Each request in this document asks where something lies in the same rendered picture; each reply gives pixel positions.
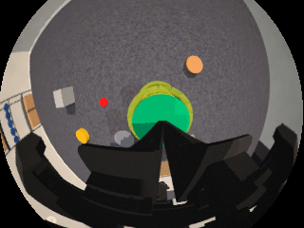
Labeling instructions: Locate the orange disc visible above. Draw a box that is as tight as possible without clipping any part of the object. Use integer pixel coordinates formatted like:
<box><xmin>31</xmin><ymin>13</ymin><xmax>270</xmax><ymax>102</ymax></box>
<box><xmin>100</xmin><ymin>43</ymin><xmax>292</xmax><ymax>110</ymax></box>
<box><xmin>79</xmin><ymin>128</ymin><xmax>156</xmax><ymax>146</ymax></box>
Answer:
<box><xmin>184</xmin><ymin>56</ymin><xmax>202</xmax><ymax>73</ymax></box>

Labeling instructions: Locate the olive-green ribbed jar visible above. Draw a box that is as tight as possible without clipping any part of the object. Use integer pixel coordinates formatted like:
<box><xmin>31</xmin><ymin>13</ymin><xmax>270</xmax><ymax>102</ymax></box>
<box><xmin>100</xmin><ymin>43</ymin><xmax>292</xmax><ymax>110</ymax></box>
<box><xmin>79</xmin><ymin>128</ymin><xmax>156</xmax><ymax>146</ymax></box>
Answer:
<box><xmin>127</xmin><ymin>81</ymin><xmax>193</xmax><ymax>140</ymax></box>

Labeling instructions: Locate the yellow short cylinder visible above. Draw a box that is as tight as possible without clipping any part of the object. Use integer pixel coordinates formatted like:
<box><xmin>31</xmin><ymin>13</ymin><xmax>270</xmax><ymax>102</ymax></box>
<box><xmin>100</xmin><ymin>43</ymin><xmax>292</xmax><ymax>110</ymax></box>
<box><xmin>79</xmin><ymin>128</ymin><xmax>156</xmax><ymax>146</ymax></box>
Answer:
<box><xmin>76</xmin><ymin>128</ymin><xmax>89</xmax><ymax>143</ymax></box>

